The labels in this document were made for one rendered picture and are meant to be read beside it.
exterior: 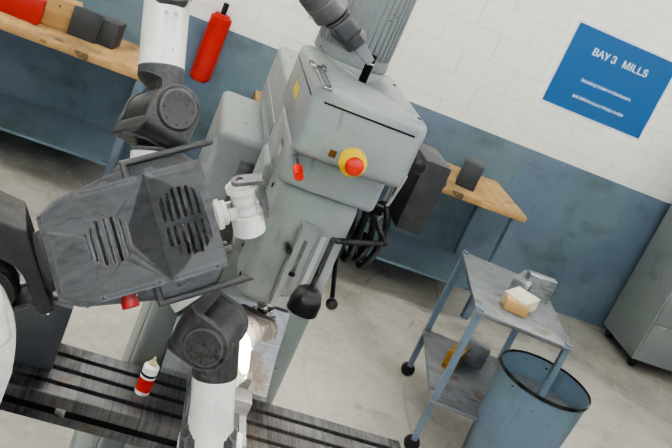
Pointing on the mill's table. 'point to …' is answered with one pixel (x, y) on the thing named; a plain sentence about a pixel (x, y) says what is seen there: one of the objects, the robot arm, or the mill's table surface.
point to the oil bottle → (147, 378)
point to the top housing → (352, 117)
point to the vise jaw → (242, 401)
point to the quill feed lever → (333, 286)
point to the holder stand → (40, 333)
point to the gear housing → (321, 174)
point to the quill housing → (297, 203)
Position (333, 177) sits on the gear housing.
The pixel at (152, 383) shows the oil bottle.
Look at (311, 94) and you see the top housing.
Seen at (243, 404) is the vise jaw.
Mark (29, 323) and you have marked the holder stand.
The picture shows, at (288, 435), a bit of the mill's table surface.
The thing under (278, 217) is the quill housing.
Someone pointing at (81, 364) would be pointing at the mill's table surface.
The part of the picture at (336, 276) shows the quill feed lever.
